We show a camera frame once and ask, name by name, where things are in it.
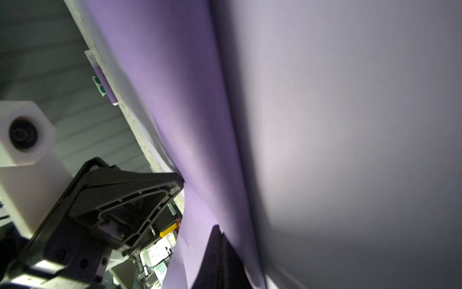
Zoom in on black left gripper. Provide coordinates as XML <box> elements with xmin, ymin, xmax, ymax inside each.
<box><xmin>1</xmin><ymin>158</ymin><xmax>184</xmax><ymax>289</ymax></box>

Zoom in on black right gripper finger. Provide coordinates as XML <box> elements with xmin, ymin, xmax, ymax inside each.
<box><xmin>192</xmin><ymin>225</ymin><xmax>251</xmax><ymax>289</ymax></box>

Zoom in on dark purple paper sheet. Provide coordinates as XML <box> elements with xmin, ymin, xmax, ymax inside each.
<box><xmin>81</xmin><ymin>0</ymin><xmax>462</xmax><ymax>289</ymax></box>

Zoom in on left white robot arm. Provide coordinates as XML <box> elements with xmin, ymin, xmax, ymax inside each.
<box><xmin>1</xmin><ymin>101</ymin><xmax>184</xmax><ymax>289</ymax></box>

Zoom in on light lavender paper sheet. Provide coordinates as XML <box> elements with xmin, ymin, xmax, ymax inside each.
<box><xmin>67</xmin><ymin>1</ymin><xmax>216</xmax><ymax>289</ymax></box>

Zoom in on green dot sticker roll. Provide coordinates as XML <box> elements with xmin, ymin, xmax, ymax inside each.
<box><xmin>92</xmin><ymin>76</ymin><xmax>107</xmax><ymax>97</ymax></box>

